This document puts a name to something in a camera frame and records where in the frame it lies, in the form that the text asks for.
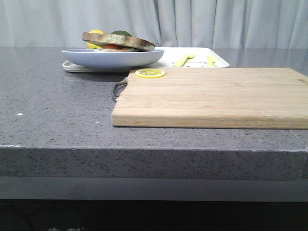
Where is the bread slice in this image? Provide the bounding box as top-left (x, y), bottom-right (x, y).
top-left (93, 48), bottom-right (143, 52)
top-left (82, 32), bottom-right (155, 51)

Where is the fried egg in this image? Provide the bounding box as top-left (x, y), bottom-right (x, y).
top-left (102, 44), bottom-right (123, 49)

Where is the light blue round plate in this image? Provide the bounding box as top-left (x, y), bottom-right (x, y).
top-left (62, 49), bottom-right (164, 68)

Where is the white rectangular tray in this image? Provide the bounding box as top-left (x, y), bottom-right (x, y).
top-left (62, 47), bottom-right (229, 73)

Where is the lemon slice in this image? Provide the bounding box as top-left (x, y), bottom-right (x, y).
top-left (135, 68), bottom-right (166, 78)

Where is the yellow plastic fork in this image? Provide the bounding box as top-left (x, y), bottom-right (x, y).
top-left (173, 53), bottom-right (194, 67)

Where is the yellow plastic knife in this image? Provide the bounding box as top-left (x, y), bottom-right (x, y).
top-left (206, 55), bottom-right (216, 67)

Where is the green lime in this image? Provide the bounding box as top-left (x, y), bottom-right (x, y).
top-left (111, 30), bottom-right (132, 37)

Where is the front yellow lemon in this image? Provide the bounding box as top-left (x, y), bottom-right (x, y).
top-left (87, 42), bottom-right (102, 49)

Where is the yellow lemon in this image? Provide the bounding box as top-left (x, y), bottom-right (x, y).
top-left (90, 29), bottom-right (104, 34)
top-left (87, 42), bottom-right (102, 49)

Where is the rear yellow lemon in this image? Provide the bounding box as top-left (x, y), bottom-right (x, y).
top-left (90, 29), bottom-right (104, 34)

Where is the wooden cutting board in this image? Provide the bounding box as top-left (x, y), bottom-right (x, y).
top-left (112, 68), bottom-right (308, 129)

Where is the white curtain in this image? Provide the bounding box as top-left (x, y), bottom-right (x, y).
top-left (0, 0), bottom-right (308, 49)

